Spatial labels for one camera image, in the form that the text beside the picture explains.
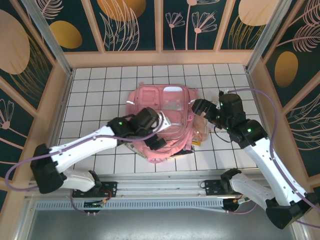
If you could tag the pink backpack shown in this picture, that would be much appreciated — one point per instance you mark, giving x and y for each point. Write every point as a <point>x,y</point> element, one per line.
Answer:
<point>175,110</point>

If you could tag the dark blue book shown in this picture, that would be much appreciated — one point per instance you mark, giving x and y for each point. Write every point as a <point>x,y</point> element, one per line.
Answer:
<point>185,152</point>

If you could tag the yellow book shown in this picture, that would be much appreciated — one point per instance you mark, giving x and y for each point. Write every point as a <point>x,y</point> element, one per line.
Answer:
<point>196,143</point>

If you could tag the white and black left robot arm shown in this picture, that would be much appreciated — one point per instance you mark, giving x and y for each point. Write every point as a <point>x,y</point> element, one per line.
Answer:
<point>80,150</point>

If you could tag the grey metal sheet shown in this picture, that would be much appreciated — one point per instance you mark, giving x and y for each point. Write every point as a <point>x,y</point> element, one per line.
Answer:
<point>160,225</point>

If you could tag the small green circuit board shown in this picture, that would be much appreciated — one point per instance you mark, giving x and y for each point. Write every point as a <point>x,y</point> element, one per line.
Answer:
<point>93,204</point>

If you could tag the yellow power connector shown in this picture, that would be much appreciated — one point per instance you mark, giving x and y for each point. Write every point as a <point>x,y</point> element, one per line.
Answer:
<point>236,200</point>

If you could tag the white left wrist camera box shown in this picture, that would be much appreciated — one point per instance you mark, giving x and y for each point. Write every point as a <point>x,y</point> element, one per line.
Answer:
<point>165,122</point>

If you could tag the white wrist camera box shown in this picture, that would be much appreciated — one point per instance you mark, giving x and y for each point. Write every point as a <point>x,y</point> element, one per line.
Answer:
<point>226,91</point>
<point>165,122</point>

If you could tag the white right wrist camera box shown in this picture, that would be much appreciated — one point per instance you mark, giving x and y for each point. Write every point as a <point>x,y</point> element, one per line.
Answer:
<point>226,91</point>

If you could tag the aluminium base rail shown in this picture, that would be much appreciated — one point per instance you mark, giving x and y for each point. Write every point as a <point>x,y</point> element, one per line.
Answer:
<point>160,186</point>

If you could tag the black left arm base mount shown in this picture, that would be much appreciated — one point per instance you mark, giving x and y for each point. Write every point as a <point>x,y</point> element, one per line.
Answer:
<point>110,188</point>

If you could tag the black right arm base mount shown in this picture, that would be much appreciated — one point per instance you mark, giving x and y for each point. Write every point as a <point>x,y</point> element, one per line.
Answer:
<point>212,186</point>

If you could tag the aluminium frame post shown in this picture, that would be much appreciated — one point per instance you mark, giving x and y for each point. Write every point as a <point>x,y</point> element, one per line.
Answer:
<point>50,40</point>
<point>266,37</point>

